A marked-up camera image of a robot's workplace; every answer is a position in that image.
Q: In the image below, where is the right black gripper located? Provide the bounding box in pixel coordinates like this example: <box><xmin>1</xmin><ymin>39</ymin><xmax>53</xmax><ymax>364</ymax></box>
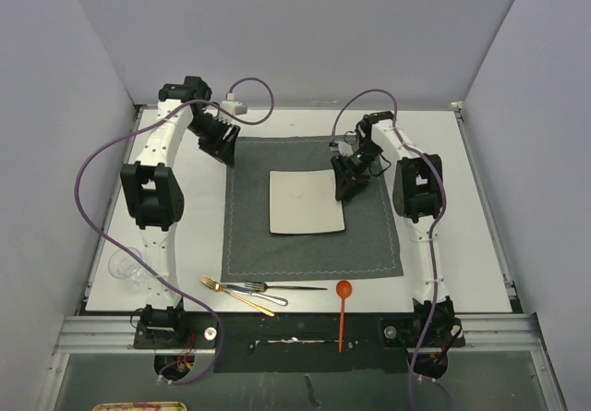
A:
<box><xmin>332</xmin><ymin>141</ymin><xmax>383</xmax><ymax>201</ymax></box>

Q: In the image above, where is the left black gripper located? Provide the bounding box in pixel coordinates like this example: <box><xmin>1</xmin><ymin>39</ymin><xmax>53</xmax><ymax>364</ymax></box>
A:
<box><xmin>187</xmin><ymin>114</ymin><xmax>239</xmax><ymax>168</ymax></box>

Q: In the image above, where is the white square plate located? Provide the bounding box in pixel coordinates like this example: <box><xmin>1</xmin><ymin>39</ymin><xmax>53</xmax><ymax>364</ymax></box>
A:
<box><xmin>269</xmin><ymin>170</ymin><xmax>345</xmax><ymax>236</ymax></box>

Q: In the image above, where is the dark grey cloth placemat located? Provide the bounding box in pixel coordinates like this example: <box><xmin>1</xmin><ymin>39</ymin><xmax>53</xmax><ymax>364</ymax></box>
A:
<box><xmin>222</xmin><ymin>137</ymin><xmax>404</xmax><ymax>283</ymax></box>

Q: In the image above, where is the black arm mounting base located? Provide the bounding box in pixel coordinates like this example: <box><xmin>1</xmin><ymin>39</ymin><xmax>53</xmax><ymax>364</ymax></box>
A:
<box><xmin>129</xmin><ymin>310</ymin><xmax>465</xmax><ymax>381</ymax></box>

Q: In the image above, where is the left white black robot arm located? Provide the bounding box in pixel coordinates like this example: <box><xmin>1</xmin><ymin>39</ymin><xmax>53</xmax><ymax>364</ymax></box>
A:
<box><xmin>120</xmin><ymin>76</ymin><xmax>247</xmax><ymax>347</ymax></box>

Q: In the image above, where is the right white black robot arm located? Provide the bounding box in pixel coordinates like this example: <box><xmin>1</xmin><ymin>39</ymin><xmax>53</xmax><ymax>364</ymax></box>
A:
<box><xmin>331</xmin><ymin>111</ymin><xmax>449</xmax><ymax>345</ymax></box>

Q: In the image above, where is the orange plastic spoon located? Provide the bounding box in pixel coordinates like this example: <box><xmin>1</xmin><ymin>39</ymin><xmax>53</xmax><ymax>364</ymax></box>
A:
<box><xmin>336</xmin><ymin>280</ymin><xmax>353</xmax><ymax>353</ymax></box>

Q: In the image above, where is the gold fork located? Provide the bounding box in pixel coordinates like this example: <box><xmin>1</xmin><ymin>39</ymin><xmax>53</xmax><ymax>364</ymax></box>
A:
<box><xmin>200</xmin><ymin>276</ymin><xmax>275</xmax><ymax>317</ymax></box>

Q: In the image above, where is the silver table knife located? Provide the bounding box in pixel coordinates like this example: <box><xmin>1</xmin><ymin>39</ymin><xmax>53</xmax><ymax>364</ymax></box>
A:
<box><xmin>222</xmin><ymin>284</ymin><xmax>289</xmax><ymax>307</ymax></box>

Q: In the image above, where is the clear plastic cup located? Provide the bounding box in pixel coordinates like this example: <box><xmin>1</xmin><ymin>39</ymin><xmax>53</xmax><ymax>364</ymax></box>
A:
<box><xmin>108</xmin><ymin>249</ymin><xmax>148</xmax><ymax>292</ymax></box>

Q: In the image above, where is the floral tray edge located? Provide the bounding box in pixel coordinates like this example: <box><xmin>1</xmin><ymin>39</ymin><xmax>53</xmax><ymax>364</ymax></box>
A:
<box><xmin>92</xmin><ymin>401</ymin><xmax>187</xmax><ymax>411</ymax></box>

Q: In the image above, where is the dark handled silver fork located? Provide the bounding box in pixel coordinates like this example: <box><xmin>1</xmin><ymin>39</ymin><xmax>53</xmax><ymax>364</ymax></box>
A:
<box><xmin>244</xmin><ymin>282</ymin><xmax>327</xmax><ymax>293</ymax></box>

